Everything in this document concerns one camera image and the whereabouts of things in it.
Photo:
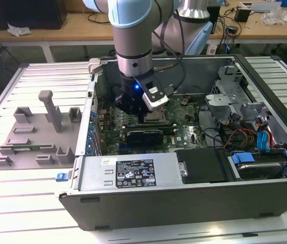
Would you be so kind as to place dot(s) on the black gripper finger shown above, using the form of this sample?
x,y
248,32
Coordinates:
x,y
144,116
124,105

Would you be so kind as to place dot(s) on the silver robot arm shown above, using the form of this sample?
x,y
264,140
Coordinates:
x,y
133,38

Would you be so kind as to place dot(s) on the black RAM stick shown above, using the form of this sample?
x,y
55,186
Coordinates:
x,y
158,126

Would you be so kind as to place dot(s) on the black graphics card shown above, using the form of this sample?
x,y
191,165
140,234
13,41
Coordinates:
x,y
144,138

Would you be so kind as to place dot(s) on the coin cell battery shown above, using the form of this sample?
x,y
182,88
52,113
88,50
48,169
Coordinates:
x,y
184,102

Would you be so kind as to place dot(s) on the green motherboard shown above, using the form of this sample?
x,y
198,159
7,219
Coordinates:
x,y
186,119

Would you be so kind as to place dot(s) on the black power supply label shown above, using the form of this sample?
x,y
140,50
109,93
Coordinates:
x,y
134,174

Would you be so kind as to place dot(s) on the small white handwritten sticker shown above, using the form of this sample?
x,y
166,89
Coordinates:
x,y
105,161

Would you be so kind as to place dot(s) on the silver bay cover latch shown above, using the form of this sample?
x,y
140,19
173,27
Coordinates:
x,y
183,169

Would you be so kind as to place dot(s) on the black drive bay cover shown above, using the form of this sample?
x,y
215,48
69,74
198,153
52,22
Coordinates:
x,y
202,165

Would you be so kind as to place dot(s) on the silver power supply unit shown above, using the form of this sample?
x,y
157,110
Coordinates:
x,y
95,175

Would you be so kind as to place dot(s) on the silver metal drive cage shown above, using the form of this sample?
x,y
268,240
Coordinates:
x,y
225,101

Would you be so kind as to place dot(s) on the grey parts rack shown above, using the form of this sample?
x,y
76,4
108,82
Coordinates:
x,y
44,137

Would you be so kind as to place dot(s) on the wooden desk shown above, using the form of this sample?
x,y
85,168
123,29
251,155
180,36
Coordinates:
x,y
57,33

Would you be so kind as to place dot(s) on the blue case latch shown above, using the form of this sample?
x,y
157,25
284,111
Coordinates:
x,y
61,177

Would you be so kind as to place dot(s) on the black open PC case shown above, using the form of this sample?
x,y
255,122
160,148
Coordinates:
x,y
184,208

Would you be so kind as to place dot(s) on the large black box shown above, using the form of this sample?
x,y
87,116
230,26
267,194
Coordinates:
x,y
31,15

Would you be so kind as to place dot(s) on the hard disk in blue carrier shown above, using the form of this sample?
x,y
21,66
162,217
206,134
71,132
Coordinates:
x,y
258,169

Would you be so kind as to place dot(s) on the crumpled white paper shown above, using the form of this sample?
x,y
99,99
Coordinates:
x,y
18,29

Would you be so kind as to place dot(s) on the small black box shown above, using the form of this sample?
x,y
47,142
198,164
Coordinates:
x,y
242,14

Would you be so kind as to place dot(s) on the crumpled clear plastic bag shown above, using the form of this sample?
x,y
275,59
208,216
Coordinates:
x,y
273,16

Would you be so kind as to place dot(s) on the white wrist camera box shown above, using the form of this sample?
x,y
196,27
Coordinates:
x,y
155,97

